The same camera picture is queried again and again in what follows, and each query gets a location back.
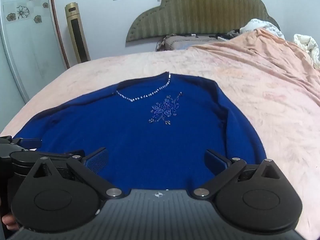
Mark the brown patterned pillow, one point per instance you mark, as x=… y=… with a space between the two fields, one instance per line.
x=182 y=42

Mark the flower print wardrobe door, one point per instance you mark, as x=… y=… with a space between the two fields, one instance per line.
x=27 y=45

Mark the gold tower fan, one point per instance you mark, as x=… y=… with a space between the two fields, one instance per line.
x=77 y=35

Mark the dark clothes pile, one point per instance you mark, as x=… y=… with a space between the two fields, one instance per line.
x=228 y=34

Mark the person's left hand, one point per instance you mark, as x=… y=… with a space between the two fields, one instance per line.
x=9 y=222

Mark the cream crumpled cloth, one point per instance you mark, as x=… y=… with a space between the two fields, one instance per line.
x=308 y=46

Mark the blue beaded sweater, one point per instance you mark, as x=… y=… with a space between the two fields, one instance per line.
x=155 y=140

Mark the pink bed blanket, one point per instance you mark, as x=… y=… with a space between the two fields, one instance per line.
x=262 y=85

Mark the white duvet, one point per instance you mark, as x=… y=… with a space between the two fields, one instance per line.
x=262 y=26

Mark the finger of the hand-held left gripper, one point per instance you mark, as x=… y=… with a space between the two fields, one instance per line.
x=31 y=143
x=63 y=153

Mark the olive striped headboard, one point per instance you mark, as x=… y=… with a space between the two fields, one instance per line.
x=202 y=10

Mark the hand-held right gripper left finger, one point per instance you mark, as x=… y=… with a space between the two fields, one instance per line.
x=97 y=162

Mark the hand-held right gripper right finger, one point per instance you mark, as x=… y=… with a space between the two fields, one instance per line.
x=214 y=159

